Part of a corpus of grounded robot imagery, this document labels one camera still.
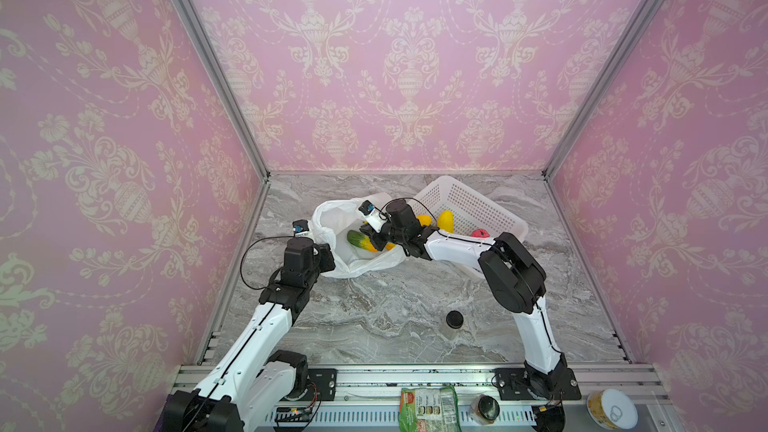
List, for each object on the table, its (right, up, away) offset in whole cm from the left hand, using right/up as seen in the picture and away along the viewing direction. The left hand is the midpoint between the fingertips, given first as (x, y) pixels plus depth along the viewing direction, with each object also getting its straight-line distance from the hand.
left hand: (328, 245), depth 83 cm
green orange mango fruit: (+7, 0, +13) cm, 15 cm away
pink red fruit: (+47, +2, +14) cm, 49 cm away
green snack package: (+27, -36, -14) cm, 47 cm away
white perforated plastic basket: (+46, +9, +22) cm, 52 cm away
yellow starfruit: (+36, +6, +17) cm, 40 cm away
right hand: (+9, +5, +10) cm, 14 cm away
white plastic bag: (-1, +7, +8) cm, 11 cm away
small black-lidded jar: (+34, -18, -6) cm, 39 cm away
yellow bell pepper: (+30, +6, +21) cm, 37 cm away
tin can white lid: (+67, -34, -18) cm, 77 cm away
